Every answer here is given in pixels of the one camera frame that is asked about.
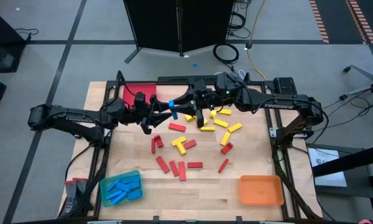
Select thin black cable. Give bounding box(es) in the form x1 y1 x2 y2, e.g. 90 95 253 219
14 27 40 41

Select white printed sheet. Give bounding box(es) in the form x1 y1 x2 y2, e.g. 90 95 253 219
306 147 348 188

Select yellow extension cable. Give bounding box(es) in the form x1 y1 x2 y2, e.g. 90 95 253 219
247 0 267 81

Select black electronics box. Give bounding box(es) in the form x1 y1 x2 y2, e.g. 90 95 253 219
273 77 299 96

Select green plastic bin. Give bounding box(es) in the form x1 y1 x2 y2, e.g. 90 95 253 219
99 169 145 208

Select coiled black cable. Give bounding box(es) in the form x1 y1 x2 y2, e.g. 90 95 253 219
213 43 240 65

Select blue office chair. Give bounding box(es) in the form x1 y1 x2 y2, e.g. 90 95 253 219
342 39 373 125

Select black bar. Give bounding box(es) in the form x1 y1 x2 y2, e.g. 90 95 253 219
311 151 373 177

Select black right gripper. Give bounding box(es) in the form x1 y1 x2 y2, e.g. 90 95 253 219
173 79 208 128

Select red plastic bin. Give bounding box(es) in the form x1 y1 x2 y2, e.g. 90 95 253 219
121 83 158 108

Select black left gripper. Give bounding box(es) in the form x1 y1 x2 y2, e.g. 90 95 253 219
124 92 172 135

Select grey desk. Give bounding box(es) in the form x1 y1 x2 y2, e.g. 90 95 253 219
306 144 373 224

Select black floor cables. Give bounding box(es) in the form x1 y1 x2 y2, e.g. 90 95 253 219
301 86 373 130

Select black cable bundle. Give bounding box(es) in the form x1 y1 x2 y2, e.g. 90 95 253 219
272 146 323 220
80 146 113 218

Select black folding partition screen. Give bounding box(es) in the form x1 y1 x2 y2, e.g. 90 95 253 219
122 0 237 65

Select orange plastic bin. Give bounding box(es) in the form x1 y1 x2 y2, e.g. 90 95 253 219
238 174 285 206

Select grey holder red top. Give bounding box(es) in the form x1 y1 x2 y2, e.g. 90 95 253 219
59 177 93 218

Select black side table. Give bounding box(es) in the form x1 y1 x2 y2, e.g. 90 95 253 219
0 6 27 74

